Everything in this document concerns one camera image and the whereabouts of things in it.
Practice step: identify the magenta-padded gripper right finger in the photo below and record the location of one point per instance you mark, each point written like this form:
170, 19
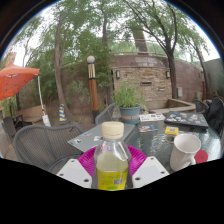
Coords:
150, 170

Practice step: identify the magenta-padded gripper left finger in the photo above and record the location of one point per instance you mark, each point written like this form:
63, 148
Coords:
75, 171

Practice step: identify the clear bottle with yellow label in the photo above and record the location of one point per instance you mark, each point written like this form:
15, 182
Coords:
112, 163

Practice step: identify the grey laptop with stickers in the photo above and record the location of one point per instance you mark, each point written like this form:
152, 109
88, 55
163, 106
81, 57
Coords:
86, 138

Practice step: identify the white ceramic mug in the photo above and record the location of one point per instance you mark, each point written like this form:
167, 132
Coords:
183, 150

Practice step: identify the blue printed card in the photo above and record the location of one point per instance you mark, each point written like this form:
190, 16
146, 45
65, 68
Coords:
148, 128

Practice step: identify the yellow printed card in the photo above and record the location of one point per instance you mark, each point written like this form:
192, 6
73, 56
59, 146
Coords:
172, 130

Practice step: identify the white printed booklet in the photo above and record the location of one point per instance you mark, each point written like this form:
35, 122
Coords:
151, 117

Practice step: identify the flat round red coaster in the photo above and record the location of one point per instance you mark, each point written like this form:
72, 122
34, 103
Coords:
202, 156

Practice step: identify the yellow and blue striped cone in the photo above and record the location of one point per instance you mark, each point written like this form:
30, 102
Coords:
62, 114

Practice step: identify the wooden bench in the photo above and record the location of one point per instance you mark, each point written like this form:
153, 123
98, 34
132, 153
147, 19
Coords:
31, 113

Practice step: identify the green plant in teal pot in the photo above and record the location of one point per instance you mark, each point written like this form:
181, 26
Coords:
128, 100

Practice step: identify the black metal patio chair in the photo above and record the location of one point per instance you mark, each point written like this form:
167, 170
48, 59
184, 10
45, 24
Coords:
10, 126

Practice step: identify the black backpack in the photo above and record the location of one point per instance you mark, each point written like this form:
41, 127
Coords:
216, 115

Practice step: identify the orange patio umbrella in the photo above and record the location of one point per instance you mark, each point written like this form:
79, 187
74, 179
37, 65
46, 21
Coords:
16, 80

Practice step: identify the grey wall utility box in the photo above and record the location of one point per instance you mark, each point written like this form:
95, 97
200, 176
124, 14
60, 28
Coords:
179, 92

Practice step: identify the wooden globe lamp post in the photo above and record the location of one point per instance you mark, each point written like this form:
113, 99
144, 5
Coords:
93, 86
204, 91

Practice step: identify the black wall lantern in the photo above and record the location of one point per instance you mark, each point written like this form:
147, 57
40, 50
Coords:
167, 74
117, 74

